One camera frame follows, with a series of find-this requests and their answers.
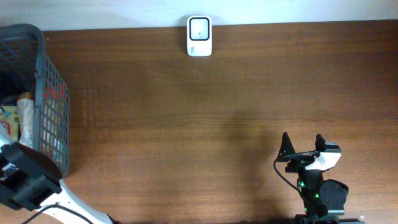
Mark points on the grey plastic mesh basket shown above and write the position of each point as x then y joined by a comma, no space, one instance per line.
27,68

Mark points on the yellow snack bag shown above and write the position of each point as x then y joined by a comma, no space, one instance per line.
10,121

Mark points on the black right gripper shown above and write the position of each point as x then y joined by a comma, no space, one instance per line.
298,163

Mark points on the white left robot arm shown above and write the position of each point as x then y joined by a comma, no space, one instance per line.
32,181

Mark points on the white tube with gold cap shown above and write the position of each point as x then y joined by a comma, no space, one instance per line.
25,111

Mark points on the white barcode scanner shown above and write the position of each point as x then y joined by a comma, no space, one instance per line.
199,36

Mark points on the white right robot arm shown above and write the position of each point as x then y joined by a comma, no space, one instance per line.
323,200

